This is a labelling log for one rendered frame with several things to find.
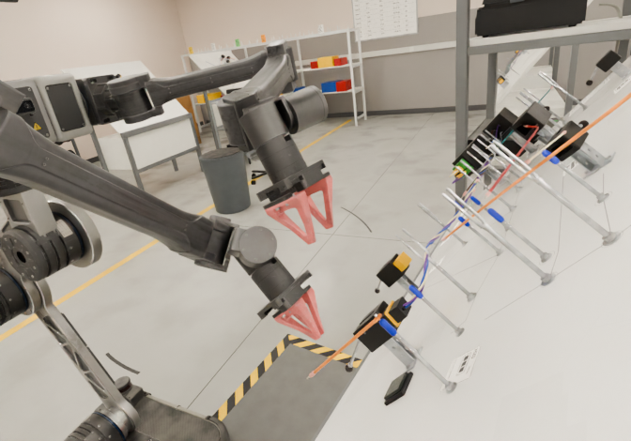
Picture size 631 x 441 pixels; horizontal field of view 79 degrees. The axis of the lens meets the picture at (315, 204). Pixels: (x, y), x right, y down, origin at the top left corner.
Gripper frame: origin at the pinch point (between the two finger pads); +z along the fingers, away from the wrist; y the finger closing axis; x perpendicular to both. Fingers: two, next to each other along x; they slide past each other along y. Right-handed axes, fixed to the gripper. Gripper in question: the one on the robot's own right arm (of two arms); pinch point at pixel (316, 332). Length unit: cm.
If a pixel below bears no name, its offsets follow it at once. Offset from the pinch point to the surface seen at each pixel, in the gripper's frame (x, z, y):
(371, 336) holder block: -11.4, 3.9, -2.6
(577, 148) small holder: -44.8, 1.4, 17.2
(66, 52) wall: 472, -561, 385
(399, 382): -13.8, 9.5, -6.8
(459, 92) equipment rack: -24, -19, 94
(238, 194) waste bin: 227, -100, 242
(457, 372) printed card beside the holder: -25.1, 8.6, -10.7
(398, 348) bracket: -13.0, 7.7, -1.5
